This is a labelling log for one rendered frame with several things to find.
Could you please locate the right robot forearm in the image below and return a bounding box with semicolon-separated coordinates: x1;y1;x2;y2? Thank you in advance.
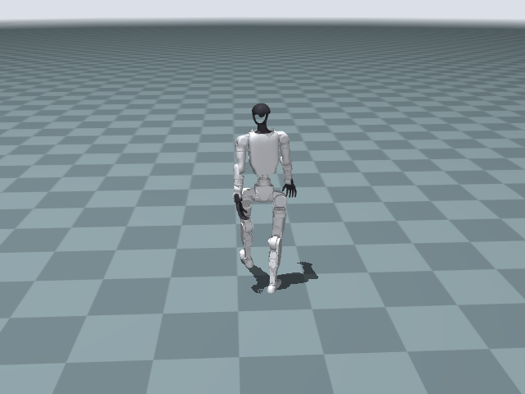
282;158;293;185

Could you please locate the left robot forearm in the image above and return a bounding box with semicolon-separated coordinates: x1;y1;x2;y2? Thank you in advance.
233;164;244;199

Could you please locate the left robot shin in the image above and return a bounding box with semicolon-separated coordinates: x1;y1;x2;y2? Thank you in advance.
240;222;253;259

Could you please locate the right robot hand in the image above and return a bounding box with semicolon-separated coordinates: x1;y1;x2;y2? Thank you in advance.
282;179;297;198

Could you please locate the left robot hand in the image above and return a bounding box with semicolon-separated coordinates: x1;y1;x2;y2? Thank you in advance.
234;194;249;220

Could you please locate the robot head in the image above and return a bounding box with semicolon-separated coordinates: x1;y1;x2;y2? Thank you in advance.
252;103;272;134

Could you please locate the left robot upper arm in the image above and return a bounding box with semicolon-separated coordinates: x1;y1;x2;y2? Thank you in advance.
235;134;249;173

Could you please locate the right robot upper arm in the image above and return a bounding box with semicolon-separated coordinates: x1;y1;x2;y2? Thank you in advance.
277;131;290;166

